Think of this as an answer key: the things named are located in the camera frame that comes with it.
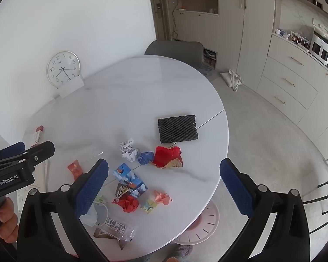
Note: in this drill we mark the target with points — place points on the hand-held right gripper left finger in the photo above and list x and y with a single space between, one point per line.
94 189

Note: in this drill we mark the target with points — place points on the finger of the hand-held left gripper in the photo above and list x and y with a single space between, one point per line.
41 151
13 148

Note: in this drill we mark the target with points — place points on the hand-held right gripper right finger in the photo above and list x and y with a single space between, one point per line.
235 189

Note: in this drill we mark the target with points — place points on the green paper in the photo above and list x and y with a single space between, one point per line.
100 199

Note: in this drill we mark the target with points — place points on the brown snack carton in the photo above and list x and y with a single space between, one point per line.
122 190

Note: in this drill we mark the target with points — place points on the person's left hand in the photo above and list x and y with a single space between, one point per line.
6 219

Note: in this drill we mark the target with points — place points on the red and white box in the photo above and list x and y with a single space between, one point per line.
37 136

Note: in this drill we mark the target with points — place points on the clear plastic cup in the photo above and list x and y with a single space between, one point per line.
95 215

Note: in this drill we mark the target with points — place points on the open book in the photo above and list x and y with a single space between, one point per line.
26 198

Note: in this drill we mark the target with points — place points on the orange wrapper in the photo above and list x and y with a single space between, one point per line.
75 169

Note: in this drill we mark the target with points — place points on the crumpled red paper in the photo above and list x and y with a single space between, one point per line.
127 204

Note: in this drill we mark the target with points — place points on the blue printed carton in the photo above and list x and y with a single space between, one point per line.
129 180

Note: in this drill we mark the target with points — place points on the clear plastic wrapper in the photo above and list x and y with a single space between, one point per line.
114 230

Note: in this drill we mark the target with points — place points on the crumpled white printed paper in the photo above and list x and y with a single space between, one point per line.
129 152

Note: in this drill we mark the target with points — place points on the crumpled yellow and blue paper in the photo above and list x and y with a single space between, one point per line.
149 207

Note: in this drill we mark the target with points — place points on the crumpled pink paper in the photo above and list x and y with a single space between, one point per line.
161 197

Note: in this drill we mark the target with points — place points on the white card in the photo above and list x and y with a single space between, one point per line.
71 86

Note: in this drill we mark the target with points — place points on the crumpled red paper box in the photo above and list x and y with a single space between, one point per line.
168 157

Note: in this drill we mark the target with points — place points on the grey slipper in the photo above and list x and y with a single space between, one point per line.
180 253

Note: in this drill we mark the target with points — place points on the black metal stand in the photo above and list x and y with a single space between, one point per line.
326 204

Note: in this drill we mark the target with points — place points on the white tote bag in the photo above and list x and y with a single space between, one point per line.
233 80

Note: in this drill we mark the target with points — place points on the beige drawer cabinet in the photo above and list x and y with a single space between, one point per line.
298 82

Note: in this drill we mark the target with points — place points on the grey chair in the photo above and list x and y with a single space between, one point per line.
177 51

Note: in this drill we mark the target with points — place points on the white countertop oven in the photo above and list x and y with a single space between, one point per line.
321 45

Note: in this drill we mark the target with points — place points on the beige tall cupboard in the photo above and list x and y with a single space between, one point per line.
207 13

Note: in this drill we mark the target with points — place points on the round white wall clock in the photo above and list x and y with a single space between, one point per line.
62 69

